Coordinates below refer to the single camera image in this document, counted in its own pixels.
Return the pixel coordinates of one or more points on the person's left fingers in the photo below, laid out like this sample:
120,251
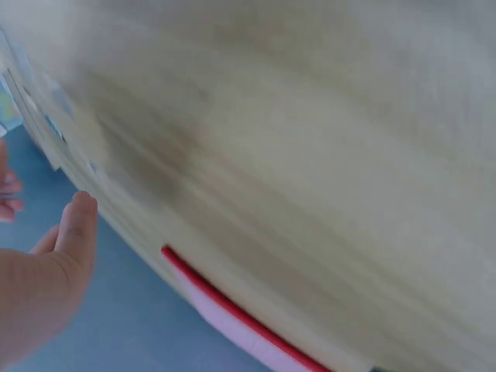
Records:
9,197

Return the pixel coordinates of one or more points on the person's left thumb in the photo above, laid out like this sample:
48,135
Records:
79,232

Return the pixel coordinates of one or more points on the pink pad with red edge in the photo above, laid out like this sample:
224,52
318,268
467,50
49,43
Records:
232,321

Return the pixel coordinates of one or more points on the person's left hand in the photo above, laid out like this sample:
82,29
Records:
35,294

